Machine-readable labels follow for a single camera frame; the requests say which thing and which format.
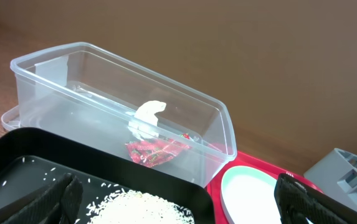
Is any red serving tray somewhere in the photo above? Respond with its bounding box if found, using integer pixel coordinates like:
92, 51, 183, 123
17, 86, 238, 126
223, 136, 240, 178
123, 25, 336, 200
206, 152, 322, 224

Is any grey dishwasher rack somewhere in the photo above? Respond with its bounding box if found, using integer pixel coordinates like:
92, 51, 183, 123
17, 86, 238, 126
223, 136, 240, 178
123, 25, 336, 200
304, 148, 357, 212

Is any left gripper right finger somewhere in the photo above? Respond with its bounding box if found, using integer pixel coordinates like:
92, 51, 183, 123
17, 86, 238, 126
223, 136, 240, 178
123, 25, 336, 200
274, 173, 357, 224

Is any red snack wrapper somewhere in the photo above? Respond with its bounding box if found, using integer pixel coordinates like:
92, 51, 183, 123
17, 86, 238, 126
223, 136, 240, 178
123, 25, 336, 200
125, 138, 191, 168

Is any black plastic tray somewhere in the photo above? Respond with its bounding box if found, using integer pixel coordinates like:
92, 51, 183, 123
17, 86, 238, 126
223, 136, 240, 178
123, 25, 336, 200
0, 128, 215, 224

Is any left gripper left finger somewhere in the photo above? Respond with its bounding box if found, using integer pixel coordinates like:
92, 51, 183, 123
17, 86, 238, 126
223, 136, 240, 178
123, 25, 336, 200
0, 173, 83, 224

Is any white tissue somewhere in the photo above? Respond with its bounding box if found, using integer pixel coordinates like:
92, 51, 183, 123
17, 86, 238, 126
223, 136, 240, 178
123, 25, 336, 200
128, 100, 166, 141

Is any white rice pile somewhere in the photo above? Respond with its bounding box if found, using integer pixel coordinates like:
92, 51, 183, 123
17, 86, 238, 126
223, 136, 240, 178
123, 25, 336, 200
86, 189, 195, 224

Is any clear plastic bin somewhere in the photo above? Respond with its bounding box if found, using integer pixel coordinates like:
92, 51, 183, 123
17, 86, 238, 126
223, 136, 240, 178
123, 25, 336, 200
1, 42, 237, 187

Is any light blue plate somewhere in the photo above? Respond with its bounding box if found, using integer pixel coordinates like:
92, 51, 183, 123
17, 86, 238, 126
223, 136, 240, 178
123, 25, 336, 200
221, 166, 281, 224

